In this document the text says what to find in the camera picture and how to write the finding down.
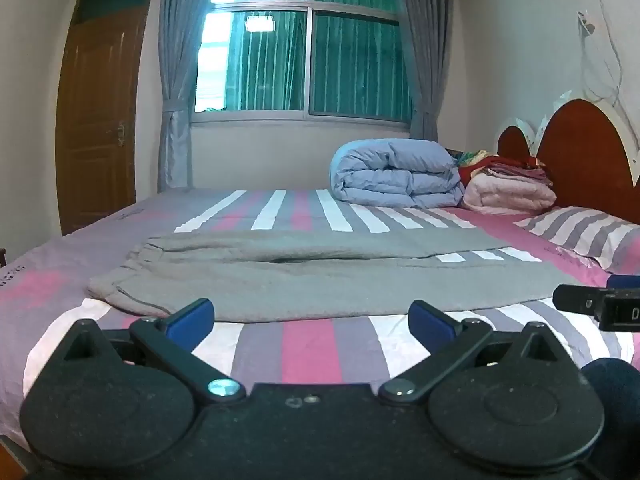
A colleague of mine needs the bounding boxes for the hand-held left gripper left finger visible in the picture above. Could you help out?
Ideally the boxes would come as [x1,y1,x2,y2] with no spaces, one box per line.
[50,298,246,403]

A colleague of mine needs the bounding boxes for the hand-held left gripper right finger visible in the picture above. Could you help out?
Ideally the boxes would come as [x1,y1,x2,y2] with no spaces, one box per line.
[378,300,581,406]

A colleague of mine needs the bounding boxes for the grey pants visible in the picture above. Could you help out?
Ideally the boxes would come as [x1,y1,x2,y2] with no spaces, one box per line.
[86,230,583,323]

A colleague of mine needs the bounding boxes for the striped pillow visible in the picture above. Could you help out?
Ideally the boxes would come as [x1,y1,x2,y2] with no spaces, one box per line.
[515,206,640,273]

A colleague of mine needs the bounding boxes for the dark blue cloth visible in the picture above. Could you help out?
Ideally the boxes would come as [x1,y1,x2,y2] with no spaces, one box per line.
[579,357,640,480]

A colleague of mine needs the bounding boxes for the striped bed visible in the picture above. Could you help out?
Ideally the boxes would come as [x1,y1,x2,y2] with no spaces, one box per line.
[0,187,640,461]

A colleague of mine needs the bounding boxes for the folded pink blanket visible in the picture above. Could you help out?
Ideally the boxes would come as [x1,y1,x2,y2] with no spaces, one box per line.
[462,170,558,213]

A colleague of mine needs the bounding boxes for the red wooden headboard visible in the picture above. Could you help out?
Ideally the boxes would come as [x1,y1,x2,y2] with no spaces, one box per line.
[495,91,640,223]

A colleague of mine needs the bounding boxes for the folded light blue duvet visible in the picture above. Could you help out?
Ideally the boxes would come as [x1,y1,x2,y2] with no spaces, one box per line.
[329,138,466,209]

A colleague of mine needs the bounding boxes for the colourful folded blanket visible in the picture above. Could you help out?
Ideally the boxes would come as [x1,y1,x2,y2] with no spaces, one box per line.
[452,149,553,186]

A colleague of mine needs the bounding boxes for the brown wooden door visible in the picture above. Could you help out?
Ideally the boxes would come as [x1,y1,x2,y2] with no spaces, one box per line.
[55,0,158,236]

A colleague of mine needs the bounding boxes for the grey curtain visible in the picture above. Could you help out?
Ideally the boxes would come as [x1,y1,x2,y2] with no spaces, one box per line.
[390,0,453,143]
[157,0,223,193]

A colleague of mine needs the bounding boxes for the window with green glass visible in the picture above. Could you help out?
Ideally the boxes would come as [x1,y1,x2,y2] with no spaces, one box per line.
[192,0,416,123]

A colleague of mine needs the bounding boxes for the thin wall cable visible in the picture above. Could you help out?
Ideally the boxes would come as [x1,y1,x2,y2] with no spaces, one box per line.
[580,0,626,111]

